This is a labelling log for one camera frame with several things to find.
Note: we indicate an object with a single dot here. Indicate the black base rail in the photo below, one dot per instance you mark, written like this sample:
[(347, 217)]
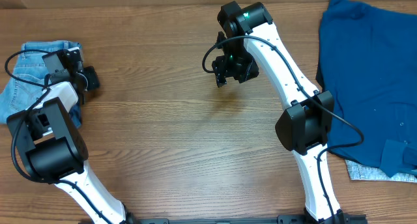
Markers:
[(281, 219)]

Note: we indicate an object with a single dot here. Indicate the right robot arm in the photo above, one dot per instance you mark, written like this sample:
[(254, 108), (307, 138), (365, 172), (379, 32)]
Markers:
[(250, 42)]

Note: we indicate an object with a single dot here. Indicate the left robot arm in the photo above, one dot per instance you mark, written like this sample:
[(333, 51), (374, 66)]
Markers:
[(47, 147)]

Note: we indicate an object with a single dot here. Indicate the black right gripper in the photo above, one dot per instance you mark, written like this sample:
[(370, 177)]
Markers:
[(221, 69)]

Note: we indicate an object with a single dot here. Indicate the dark blue shirt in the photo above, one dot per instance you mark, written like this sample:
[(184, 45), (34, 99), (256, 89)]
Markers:
[(367, 60)]

